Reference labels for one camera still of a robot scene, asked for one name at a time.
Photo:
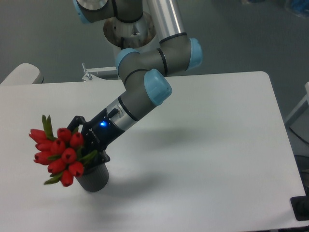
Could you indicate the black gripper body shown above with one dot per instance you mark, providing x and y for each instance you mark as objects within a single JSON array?
[{"x": 100, "y": 131}]

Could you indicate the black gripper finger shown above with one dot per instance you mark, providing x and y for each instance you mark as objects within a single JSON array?
[
  {"x": 76, "y": 122},
  {"x": 100, "y": 158}
]

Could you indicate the red tulip bouquet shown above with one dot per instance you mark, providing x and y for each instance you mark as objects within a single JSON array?
[{"x": 60, "y": 153}]

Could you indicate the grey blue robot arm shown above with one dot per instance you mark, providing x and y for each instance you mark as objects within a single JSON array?
[{"x": 142, "y": 73}]

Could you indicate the dark grey ribbed vase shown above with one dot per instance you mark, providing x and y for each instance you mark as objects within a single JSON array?
[{"x": 95, "y": 178}]

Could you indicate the white chair armrest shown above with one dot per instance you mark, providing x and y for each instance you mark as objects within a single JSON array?
[{"x": 24, "y": 74}]

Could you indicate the black device at table edge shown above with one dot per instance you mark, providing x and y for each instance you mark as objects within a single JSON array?
[{"x": 300, "y": 205}]

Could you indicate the transparent container blue items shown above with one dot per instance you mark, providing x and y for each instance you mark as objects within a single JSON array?
[{"x": 298, "y": 7}]

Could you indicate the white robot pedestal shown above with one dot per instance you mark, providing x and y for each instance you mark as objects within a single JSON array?
[{"x": 139, "y": 35}]

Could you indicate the white furniture frame right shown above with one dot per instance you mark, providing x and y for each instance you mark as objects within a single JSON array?
[{"x": 297, "y": 111}]

